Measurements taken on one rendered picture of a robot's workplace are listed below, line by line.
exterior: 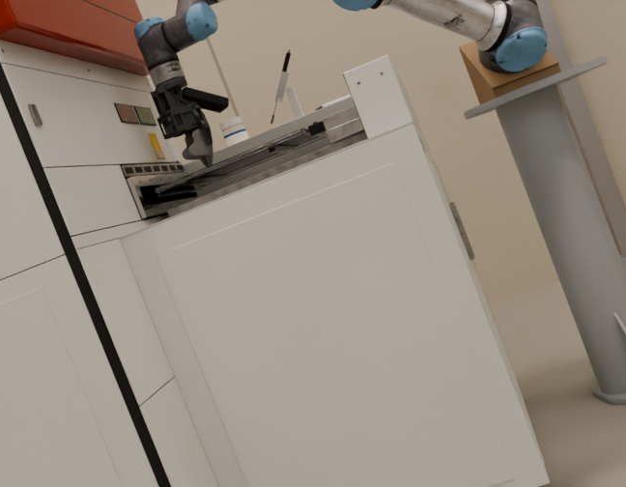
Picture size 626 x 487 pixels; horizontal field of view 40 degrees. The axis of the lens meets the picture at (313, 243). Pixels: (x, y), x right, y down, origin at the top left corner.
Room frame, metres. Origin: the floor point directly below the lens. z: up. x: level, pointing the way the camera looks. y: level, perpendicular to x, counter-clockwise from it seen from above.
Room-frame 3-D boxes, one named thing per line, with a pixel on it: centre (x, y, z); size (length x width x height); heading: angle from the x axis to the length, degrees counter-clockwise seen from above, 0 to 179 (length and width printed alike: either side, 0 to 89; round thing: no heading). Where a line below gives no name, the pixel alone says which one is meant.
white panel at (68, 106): (1.94, 0.33, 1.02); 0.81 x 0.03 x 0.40; 170
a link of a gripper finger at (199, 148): (2.01, 0.17, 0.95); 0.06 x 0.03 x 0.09; 127
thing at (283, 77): (2.31, -0.07, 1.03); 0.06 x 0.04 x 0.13; 80
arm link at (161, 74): (2.02, 0.17, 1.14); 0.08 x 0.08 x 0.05
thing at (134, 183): (2.11, 0.29, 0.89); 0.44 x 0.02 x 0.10; 170
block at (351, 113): (1.91, -0.16, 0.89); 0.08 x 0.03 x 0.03; 80
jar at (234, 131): (2.58, 0.10, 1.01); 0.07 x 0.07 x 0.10
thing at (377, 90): (1.96, -0.27, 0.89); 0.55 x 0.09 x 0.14; 170
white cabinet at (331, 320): (2.15, -0.04, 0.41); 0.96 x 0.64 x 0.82; 170
